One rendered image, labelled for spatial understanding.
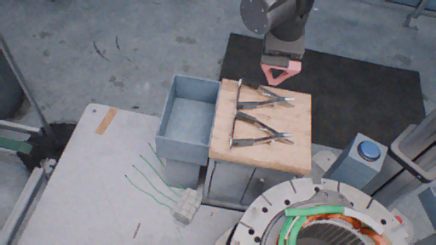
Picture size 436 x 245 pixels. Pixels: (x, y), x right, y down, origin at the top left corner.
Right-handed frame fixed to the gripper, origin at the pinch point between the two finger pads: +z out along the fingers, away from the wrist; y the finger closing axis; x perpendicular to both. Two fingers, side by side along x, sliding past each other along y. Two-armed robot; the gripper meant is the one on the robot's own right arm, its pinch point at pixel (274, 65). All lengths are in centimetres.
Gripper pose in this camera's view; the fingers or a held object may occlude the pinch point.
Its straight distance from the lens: 70.7
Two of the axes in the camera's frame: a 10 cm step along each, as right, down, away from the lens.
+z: -0.8, 5.3, 8.4
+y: -1.4, 8.3, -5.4
